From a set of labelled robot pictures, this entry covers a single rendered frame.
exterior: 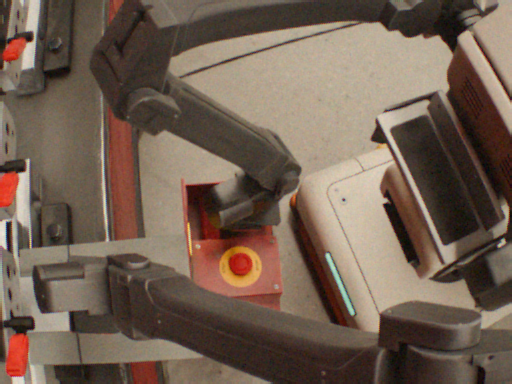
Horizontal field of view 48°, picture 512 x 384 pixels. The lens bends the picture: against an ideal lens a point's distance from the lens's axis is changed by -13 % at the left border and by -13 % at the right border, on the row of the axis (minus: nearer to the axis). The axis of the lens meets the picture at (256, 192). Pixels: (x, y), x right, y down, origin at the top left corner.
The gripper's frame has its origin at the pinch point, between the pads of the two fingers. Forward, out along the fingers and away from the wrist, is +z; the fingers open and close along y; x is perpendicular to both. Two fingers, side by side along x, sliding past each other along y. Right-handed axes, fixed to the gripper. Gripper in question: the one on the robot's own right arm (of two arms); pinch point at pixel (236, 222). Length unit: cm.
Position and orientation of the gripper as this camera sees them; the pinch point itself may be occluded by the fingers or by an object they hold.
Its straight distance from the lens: 120.9
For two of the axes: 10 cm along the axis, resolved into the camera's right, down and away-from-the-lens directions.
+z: -2.9, 3.5, 8.9
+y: -9.5, 0.0, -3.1
